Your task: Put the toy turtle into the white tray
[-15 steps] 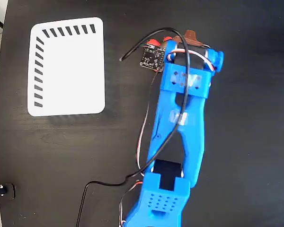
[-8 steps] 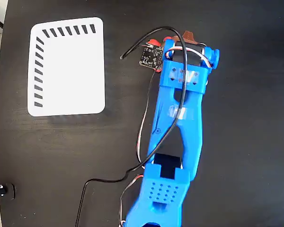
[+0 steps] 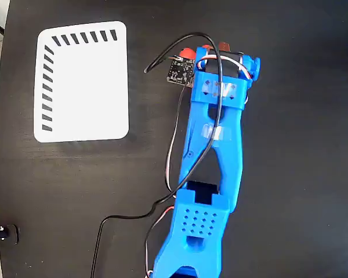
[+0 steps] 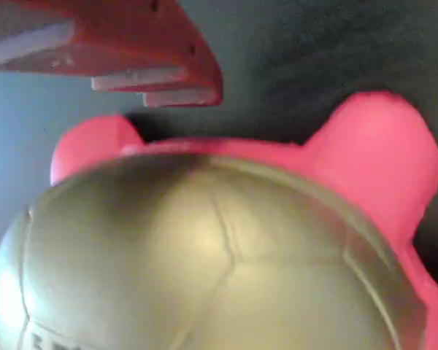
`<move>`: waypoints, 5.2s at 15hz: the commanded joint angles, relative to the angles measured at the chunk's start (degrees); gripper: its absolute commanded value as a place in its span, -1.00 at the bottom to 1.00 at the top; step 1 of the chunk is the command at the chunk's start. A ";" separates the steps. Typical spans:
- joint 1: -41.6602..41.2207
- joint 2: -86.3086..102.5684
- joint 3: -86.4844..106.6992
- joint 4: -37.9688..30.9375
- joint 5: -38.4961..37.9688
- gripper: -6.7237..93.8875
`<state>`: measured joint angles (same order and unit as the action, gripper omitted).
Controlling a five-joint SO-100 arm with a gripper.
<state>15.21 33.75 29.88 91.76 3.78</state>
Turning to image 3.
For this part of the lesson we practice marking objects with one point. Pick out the red turtle toy golden shell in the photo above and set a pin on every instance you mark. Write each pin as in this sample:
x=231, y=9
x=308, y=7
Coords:
x=187, y=53

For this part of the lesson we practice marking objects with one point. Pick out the white slotted tray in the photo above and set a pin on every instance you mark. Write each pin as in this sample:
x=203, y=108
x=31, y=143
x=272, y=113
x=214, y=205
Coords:
x=87, y=87

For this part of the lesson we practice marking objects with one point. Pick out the black table clamp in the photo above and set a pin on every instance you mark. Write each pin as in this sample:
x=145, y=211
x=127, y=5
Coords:
x=5, y=233

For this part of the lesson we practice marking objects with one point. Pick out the small camera circuit board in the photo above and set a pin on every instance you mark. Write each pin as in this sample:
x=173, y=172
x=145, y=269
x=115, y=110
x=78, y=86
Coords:
x=179, y=71

